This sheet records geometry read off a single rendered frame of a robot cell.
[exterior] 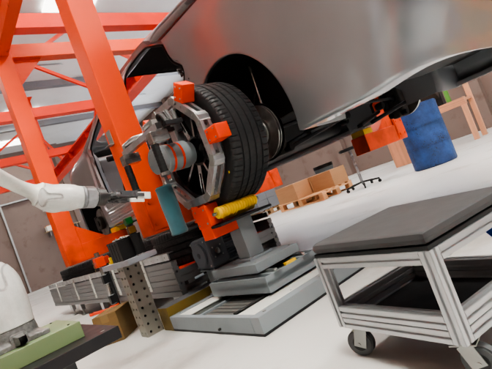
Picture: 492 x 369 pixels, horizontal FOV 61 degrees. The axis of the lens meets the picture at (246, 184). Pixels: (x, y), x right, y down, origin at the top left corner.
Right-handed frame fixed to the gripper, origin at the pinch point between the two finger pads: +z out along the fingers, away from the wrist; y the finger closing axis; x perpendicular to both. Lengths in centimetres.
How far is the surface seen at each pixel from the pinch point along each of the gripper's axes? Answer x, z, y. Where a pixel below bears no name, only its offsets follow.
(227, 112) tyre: -33, 33, -29
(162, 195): -4.3, 19.3, 13.9
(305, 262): 40, 70, -26
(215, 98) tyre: -41, 31, -25
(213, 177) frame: -4.9, 29.0, -16.6
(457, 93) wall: -314, 1006, 197
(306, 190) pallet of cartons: -95, 519, 339
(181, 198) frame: -3.4, 32.0, 16.7
